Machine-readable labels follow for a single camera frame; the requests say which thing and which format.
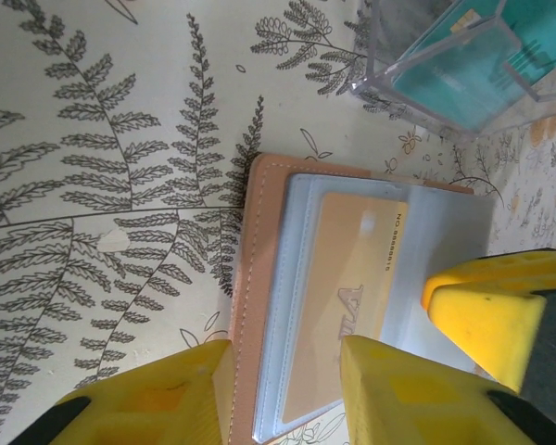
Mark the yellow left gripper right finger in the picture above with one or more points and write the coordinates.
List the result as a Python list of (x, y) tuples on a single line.
[(408, 403)]

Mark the clear acrylic box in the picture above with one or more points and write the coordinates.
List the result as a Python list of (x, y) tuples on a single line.
[(375, 69)]

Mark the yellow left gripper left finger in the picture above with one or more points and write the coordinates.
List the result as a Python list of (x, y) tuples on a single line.
[(157, 403)]

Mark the floral fern print tablecloth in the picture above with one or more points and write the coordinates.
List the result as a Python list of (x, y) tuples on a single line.
[(74, 139)]

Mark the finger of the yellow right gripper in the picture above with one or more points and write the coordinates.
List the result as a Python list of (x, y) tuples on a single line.
[(486, 320)]

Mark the gold VIP card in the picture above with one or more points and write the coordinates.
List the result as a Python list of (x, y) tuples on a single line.
[(333, 259)]

